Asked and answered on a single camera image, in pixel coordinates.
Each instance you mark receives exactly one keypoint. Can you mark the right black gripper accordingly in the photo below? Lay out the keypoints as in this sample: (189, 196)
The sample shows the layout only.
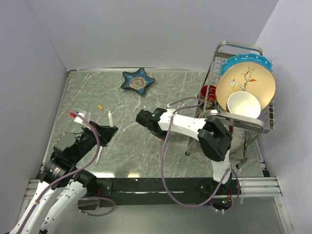
(162, 136)

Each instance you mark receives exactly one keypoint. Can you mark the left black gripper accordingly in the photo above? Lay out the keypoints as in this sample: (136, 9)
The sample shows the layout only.
(105, 132)

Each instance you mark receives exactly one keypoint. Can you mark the white marker orange tip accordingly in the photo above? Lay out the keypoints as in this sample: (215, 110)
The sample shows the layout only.
(110, 119)

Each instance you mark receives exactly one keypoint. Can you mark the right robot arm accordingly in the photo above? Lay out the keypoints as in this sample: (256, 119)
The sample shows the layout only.
(213, 137)

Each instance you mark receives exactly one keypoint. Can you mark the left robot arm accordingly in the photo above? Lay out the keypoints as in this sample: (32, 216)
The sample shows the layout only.
(62, 184)

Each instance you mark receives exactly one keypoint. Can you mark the white marker yellow tip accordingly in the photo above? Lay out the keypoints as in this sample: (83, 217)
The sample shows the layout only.
(99, 155)

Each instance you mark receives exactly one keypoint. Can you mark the blue star-shaped dish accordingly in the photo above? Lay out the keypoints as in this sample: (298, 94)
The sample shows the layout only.
(136, 81)

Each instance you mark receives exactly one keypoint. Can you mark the red cup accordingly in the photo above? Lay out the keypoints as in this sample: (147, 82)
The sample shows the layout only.
(209, 93)

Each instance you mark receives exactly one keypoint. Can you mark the grey speckled plate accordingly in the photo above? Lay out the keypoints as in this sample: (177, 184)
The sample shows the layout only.
(238, 140)

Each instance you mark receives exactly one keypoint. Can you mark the metal dish rack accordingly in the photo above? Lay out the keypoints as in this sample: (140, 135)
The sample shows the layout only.
(254, 127)

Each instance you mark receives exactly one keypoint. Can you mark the white bowl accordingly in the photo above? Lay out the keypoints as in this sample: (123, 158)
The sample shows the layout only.
(244, 104)

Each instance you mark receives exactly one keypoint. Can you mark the tan bird plate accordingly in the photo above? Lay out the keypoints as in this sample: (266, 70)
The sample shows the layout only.
(249, 77)

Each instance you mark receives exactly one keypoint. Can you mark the blue dotted plate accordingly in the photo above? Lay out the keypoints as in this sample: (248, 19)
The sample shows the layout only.
(250, 57)

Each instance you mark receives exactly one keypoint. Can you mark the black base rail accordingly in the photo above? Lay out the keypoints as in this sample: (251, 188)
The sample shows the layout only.
(150, 191)

